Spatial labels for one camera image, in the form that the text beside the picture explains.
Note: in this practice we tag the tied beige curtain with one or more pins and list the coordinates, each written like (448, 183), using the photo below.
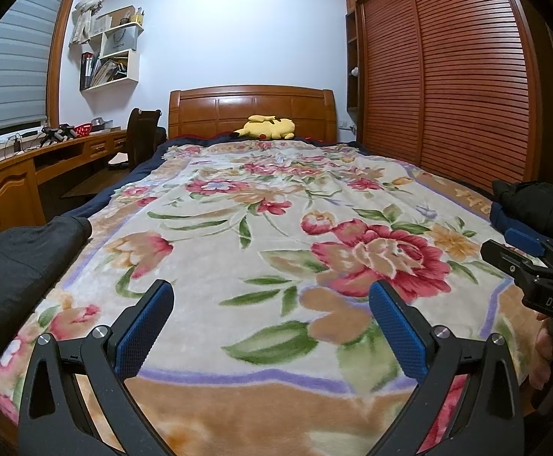
(86, 12)

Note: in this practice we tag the black gadget on desk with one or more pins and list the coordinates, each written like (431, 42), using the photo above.
(57, 135)

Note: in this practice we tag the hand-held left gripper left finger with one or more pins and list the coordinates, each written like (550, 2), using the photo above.
(143, 330)

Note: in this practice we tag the black coat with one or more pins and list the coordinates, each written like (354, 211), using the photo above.
(537, 204)

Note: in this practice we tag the silver pot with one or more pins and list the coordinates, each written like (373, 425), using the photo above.
(99, 123)

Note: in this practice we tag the floral blanket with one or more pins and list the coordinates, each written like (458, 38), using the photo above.
(257, 247)

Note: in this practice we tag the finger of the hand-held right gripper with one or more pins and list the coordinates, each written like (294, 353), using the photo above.
(523, 241)
(507, 263)

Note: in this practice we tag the red basket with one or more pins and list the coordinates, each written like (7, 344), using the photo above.
(83, 131)

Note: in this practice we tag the grey window blind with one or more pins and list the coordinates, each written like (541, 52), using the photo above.
(10, 61)

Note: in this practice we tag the wooden bed headboard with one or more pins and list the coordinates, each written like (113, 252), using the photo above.
(210, 109)

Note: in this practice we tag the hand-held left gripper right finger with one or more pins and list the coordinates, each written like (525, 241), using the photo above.
(397, 332)

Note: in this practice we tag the wooden louvered wardrobe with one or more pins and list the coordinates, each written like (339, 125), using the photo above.
(471, 80)

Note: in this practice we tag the white seat cushion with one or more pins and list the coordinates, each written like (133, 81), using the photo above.
(119, 159)

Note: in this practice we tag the yellow plush toy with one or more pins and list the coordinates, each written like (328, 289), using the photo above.
(269, 128)

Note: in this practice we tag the white paper bag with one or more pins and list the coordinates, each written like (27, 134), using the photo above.
(121, 41)

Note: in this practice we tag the black binder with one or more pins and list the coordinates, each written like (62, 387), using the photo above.
(86, 71)

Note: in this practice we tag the folded dark grey garment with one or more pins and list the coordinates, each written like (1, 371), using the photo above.
(20, 275)

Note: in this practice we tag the white wall shelf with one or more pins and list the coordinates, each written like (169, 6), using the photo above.
(133, 66)

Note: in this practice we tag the wooden desk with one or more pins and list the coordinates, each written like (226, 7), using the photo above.
(6, 190)

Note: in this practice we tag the dark office chair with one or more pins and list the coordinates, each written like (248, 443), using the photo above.
(141, 135)

